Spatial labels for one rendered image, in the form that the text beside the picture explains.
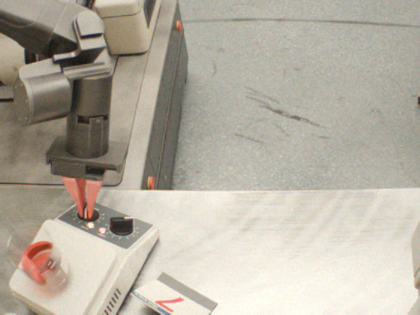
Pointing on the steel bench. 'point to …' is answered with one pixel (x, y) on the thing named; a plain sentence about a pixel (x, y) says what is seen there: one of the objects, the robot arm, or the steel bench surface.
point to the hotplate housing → (116, 279)
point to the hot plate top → (88, 285)
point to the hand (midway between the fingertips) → (86, 210)
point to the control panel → (106, 226)
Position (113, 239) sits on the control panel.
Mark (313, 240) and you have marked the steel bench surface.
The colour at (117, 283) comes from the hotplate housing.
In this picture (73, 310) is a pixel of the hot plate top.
